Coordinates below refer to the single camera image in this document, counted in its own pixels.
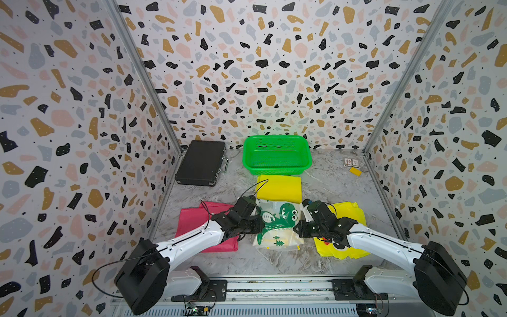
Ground yellow duck raincoat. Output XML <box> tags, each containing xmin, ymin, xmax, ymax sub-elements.
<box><xmin>314</xmin><ymin>202</ymin><xmax>370</xmax><ymax>260</ymax></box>

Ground pink raincoat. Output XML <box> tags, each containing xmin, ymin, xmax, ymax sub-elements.
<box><xmin>176</xmin><ymin>202</ymin><xmax>238</xmax><ymax>253</ymax></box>

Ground white dinosaur raincoat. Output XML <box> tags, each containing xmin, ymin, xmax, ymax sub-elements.
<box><xmin>252</xmin><ymin>199</ymin><xmax>304</xmax><ymax>250</ymax></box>

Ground plain yellow raincoat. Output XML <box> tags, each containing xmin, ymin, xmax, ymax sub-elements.
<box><xmin>256</xmin><ymin>175</ymin><xmax>302</xmax><ymax>204</ymax></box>

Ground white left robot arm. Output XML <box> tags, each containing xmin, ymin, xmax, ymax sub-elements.
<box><xmin>114</xmin><ymin>209</ymin><xmax>265</xmax><ymax>315</ymax></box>

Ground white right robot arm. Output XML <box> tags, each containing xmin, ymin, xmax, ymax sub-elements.
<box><xmin>293</xmin><ymin>216</ymin><xmax>467</xmax><ymax>316</ymax></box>

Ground green plastic basket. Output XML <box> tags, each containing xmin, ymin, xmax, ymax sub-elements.
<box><xmin>243</xmin><ymin>136</ymin><xmax>312</xmax><ymax>176</ymax></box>

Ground small yellow block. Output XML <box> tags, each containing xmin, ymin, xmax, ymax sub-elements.
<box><xmin>349</xmin><ymin>167</ymin><xmax>362</xmax><ymax>177</ymax></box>

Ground playing card box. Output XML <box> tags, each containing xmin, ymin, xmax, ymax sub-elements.
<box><xmin>344</xmin><ymin>157</ymin><xmax>360</xmax><ymax>169</ymax></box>

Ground black briefcase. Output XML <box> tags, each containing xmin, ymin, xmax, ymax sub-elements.
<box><xmin>175</xmin><ymin>140</ymin><xmax>227</xmax><ymax>187</ymax></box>

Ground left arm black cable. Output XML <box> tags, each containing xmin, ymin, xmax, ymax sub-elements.
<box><xmin>91</xmin><ymin>179</ymin><xmax>269</xmax><ymax>299</ymax></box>

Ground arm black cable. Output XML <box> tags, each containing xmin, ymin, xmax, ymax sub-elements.
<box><xmin>91</xmin><ymin>179</ymin><xmax>269</xmax><ymax>299</ymax></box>
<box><xmin>322</xmin><ymin>201</ymin><xmax>470</xmax><ymax>306</ymax></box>

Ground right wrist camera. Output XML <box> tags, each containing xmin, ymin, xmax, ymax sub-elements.
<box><xmin>302</xmin><ymin>199</ymin><xmax>338</xmax><ymax>227</ymax></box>

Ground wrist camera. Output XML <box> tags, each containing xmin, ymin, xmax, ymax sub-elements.
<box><xmin>302</xmin><ymin>199</ymin><xmax>338</xmax><ymax>227</ymax></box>
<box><xmin>232</xmin><ymin>195</ymin><xmax>257</xmax><ymax>218</ymax></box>

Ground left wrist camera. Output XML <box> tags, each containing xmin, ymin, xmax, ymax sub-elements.
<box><xmin>232</xmin><ymin>195</ymin><xmax>257</xmax><ymax>218</ymax></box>

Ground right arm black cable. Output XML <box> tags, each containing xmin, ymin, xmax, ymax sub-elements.
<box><xmin>322</xmin><ymin>201</ymin><xmax>470</xmax><ymax>306</ymax></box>

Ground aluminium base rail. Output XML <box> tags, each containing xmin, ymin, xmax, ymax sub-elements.
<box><xmin>144</xmin><ymin>276</ymin><xmax>436</xmax><ymax>316</ymax></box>

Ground aluminium corner post right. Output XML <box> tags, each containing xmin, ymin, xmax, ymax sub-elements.
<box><xmin>363</xmin><ymin>0</ymin><xmax>455</xmax><ymax>158</ymax></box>

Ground aluminium corner post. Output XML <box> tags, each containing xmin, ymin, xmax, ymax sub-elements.
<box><xmin>363</xmin><ymin>0</ymin><xmax>455</xmax><ymax>158</ymax></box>
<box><xmin>103</xmin><ymin>0</ymin><xmax>183</xmax><ymax>156</ymax></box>

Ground aluminium corner post left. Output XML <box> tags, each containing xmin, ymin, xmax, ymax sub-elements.
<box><xmin>103</xmin><ymin>0</ymin><xmax>183</xmax><ymax>156</ymax></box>

